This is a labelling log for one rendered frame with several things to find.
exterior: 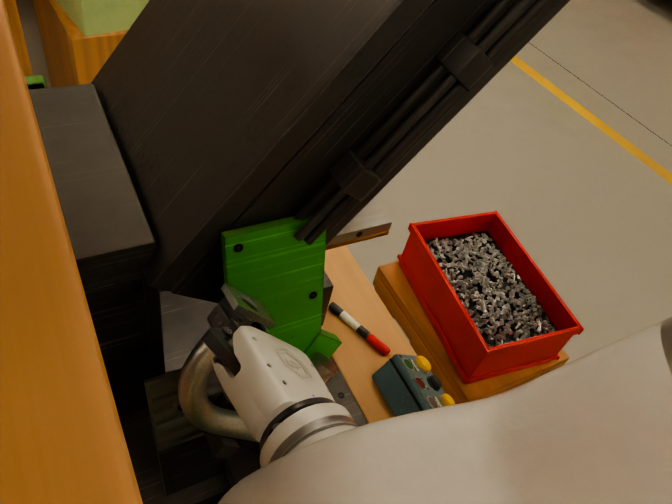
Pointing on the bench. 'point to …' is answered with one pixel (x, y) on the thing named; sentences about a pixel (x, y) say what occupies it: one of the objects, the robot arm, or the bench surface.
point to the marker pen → (360, 329)
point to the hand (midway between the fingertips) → (237, 325)
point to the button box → (406, 386)
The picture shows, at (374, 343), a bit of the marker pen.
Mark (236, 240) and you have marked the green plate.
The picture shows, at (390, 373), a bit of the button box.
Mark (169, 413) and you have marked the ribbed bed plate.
